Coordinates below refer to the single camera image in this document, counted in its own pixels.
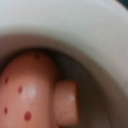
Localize pink toy pot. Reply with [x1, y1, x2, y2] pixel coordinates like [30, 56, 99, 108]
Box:
[0, 0, 128, 128]

